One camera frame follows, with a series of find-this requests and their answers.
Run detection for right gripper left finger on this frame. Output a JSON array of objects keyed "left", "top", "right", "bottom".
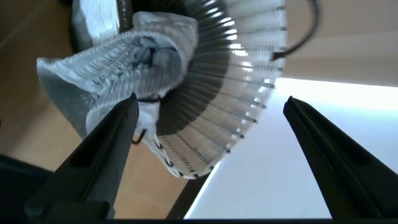
[{"left": 24, "top": 92, "right": 140, "bottom": 219}]

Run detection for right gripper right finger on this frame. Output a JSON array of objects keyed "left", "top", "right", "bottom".
[{"left": 282, "top": 95, "right": 398, "bottom": 219}]

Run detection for pale grey shorts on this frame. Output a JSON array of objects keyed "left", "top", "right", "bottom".
[{"left": 36, "top": 11, "right": 200, "bottom": 147}]

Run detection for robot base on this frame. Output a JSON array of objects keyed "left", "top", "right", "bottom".
[{"left": 0, "top": 154, "right": 53, "bottom": 224}]

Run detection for white laundry basket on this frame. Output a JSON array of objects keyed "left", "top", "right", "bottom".
[{"left": 70, "top": 0, "right": 321, "bottom": 180}]

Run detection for beige curtain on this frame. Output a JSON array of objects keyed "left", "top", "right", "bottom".
[{"left": 284, "top": 0, "right": 398, "bottom": 88}]

